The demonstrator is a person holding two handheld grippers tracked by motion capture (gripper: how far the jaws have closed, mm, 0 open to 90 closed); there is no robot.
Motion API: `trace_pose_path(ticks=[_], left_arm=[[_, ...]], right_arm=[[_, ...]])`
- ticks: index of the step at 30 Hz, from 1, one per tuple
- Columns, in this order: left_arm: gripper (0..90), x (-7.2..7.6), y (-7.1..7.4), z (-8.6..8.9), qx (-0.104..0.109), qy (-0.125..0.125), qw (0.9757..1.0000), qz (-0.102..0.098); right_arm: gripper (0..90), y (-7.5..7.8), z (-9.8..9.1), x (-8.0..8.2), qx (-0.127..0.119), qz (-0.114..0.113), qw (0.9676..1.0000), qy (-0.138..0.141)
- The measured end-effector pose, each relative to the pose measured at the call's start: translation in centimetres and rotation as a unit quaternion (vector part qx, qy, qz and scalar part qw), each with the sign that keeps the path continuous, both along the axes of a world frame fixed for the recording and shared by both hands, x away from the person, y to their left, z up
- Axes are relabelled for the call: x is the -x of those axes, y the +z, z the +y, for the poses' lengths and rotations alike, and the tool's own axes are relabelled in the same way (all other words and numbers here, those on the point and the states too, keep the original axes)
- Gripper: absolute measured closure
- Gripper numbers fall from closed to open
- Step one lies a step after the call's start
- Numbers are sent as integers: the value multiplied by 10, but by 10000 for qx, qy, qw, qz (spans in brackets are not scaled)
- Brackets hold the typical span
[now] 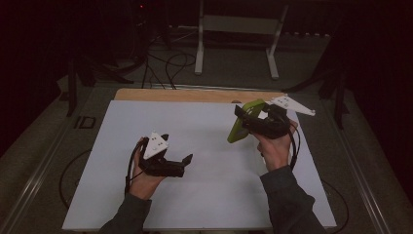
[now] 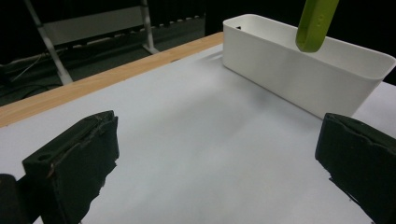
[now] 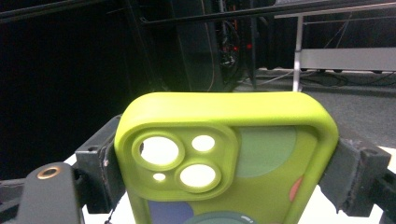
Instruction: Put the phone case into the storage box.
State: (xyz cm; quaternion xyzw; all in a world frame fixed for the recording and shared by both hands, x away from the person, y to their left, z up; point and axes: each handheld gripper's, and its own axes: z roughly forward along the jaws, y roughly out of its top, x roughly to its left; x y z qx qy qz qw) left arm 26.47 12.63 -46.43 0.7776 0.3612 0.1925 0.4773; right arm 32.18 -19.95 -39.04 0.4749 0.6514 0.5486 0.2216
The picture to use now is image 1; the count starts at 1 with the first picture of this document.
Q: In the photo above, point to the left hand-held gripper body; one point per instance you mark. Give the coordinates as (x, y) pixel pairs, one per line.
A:
(159, 165)

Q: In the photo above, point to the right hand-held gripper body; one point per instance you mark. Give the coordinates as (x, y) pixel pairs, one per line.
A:
(276, 123)

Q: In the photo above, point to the green cartoon phone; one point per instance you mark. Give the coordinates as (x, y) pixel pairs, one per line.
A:
(242, 125)

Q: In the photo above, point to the person's left hand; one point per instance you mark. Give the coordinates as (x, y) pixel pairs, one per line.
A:
(144, 183)

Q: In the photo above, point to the person's right hand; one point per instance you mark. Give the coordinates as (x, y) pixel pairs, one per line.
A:
(276, 152)

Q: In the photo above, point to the white table cover sheet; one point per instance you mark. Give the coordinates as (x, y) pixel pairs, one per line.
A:
(201, 188)

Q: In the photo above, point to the black tripod stand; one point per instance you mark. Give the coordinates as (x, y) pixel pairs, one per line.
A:
(72, 87)
(339, 97)

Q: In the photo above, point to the dark equipment with red light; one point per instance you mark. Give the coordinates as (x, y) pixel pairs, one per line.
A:
(141, 13)

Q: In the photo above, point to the white metal frame stand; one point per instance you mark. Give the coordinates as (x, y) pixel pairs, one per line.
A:
(240, 24)

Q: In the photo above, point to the metal floor rail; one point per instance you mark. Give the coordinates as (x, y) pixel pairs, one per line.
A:
(29, 191)
(360, 169)

